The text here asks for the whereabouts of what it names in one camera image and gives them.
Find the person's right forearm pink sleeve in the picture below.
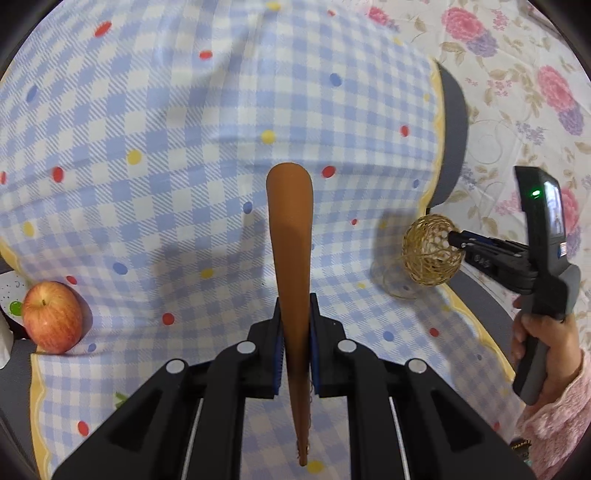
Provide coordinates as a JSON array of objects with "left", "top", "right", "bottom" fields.
[{"left": 512, "top": 348, "right": 591, "bottom": 480}]

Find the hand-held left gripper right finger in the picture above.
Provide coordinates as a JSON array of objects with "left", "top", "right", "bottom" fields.
[{"left": 309, "top": 293, "right": 536, "bottom": 480}]

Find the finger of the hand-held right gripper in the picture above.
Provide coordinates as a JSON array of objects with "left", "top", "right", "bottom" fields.
[
  {"left": 446, "top": 230, "right": 527, "bottom": 254},
  {"left": 463, "top": 247, "right": 539, "bottom": 293}
]

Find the person's right hand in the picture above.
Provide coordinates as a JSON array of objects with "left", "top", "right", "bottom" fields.
[{"left": 510, "top": 295, "right": 581, "bottom": 407}]

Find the grey office chair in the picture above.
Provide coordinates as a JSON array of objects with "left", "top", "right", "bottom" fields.
[{"left": 0, "top": 65, "right": 522, "bottom": 480}]

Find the blue checkered dotted blanket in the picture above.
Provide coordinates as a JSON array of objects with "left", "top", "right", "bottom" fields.
[{"left": 0, "top": 0, "right": 517, "bottom": 480}]

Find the red apple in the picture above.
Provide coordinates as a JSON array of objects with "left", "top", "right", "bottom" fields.
[{"left": 22, "top": 281, "right": 85, "bottom": 355}]

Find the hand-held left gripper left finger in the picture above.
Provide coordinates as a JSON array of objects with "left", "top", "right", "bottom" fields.
[{"left": 53, "top": 298, "right": 284, "bottom": 480}]

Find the balloon print wall sheet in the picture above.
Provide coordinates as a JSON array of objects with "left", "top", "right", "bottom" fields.
[{"left": 0, "top": 271, "right": 34, "bottom": 326}]

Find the woven rattan ball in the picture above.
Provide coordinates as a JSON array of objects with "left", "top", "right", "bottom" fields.
[{"left": 403, "top": 214, "right": 464, "bottom": 287}]

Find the floral print cloth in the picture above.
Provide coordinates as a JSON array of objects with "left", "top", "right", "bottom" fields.
[{"left": 365, "top": 0, "right": 591, "bottom": 324}]

